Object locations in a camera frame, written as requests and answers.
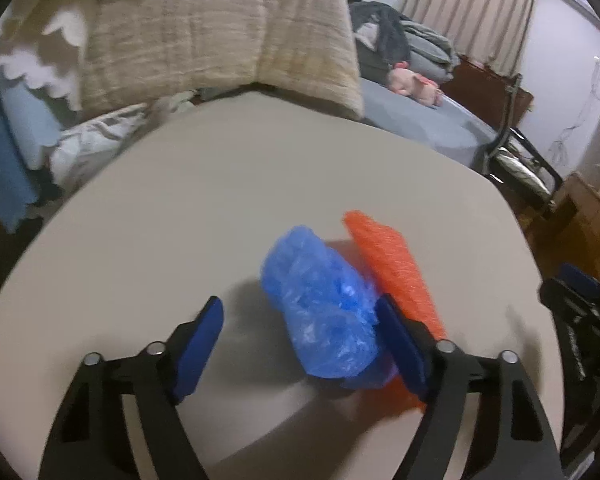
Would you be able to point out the white and grey cloth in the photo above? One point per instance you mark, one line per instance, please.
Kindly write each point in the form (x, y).
(100, 135)

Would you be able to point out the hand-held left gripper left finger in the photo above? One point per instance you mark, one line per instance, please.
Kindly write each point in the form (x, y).
(200, 345)

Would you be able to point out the black chair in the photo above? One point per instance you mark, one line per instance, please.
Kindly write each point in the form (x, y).
(545, 165)

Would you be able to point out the bed with grey sheet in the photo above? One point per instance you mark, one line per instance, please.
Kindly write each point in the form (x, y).
(430, 120)

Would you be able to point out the brown and white scalloped blanket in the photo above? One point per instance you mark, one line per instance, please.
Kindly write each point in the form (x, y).
(45, 45)

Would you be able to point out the folded grey quilt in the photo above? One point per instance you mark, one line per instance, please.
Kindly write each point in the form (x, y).
(430, 50)

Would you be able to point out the beige woven blanket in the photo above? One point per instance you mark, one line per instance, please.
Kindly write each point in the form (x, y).
(205, 35)

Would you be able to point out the white chair cushion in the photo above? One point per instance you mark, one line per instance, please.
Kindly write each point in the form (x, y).
(522, 172)

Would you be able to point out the denim jacket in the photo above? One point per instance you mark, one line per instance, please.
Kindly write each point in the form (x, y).
(380, 30)

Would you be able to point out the grey metal stand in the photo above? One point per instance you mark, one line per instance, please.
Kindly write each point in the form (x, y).
(510, 110)

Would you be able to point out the pink plush toy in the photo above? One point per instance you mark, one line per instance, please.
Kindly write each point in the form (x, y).
(410, 82)

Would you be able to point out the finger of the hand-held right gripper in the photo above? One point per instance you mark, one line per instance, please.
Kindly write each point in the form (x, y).
(577, 282)

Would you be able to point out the narrow beige curtain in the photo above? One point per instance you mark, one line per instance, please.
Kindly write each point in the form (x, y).
(475, 15)

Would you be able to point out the dark wooden headboard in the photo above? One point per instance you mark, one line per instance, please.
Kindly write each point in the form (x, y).
(485, 85)

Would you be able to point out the blue plastic bag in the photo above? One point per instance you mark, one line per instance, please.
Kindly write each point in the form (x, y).
(320, 305)

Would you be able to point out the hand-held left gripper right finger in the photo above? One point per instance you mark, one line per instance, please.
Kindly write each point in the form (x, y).
(402, 345)

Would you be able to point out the orange foam net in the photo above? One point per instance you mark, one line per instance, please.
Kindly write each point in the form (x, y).
(395, 260)

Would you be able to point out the blue cloth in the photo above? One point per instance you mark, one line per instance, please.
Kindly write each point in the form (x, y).
(2, 160)

